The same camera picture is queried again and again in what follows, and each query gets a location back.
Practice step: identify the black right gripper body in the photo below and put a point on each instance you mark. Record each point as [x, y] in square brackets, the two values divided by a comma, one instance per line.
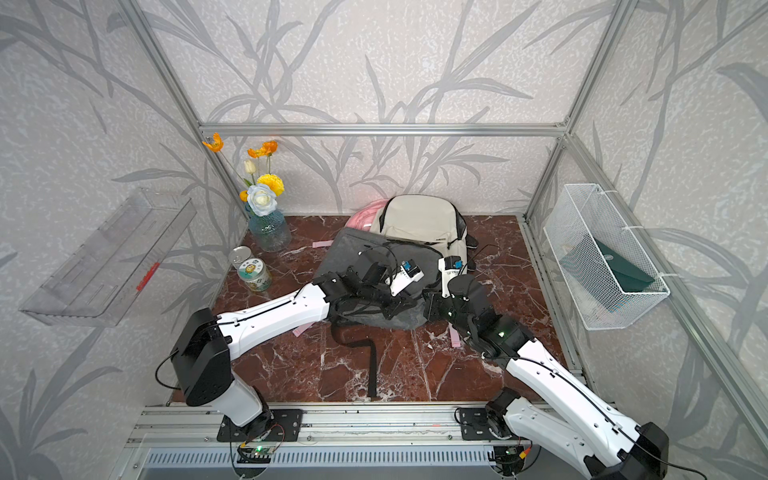
[443, 310]

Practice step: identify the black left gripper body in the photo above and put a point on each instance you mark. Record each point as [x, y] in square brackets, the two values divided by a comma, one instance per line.
[380, 297]

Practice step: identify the grey backpack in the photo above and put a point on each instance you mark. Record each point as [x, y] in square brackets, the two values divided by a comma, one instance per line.
[343, 253]

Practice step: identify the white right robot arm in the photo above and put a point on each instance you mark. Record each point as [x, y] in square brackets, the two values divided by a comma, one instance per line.
[581, 429]

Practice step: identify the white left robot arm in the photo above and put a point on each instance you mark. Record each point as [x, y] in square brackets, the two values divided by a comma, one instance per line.
[204, 351]

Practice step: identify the pink backpack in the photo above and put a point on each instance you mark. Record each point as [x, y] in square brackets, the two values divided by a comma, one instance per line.
[363, 220]

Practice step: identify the beige backpack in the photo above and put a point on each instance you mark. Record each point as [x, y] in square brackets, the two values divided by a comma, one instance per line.
[427, 220]

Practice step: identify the blue glass vase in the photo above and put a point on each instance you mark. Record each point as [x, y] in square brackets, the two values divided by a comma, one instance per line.
[270, 231]

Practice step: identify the sunflower label plastic can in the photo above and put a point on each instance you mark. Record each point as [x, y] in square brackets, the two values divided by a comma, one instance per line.
[254, 273]

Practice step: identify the artificial flower bouquet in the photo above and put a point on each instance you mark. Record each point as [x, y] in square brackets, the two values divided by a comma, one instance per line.
[262, 187]

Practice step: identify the green box in basket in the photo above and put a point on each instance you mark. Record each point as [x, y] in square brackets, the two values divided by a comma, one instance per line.
[606, 275]

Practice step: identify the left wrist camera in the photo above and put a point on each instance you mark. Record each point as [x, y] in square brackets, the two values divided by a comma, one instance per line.
[408, 272]

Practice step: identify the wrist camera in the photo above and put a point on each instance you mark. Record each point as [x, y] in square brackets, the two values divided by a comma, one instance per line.
[408, 272]
[449, 268]

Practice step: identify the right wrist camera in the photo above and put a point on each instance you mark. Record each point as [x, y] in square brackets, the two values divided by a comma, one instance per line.
[449, 268]

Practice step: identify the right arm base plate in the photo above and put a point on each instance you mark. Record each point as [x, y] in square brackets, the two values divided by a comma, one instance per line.
[473, 423]

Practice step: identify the white wire mesh basket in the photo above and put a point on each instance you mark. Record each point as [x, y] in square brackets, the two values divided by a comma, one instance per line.
[586, 210]

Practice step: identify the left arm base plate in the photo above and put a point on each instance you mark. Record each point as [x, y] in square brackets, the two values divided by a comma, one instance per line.
[280, 425]

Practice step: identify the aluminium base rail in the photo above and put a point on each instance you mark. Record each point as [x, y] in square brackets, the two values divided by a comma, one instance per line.
[322, 424]

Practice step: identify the clear acrylic wall shelf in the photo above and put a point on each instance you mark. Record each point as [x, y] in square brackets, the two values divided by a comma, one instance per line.
[97, 285]

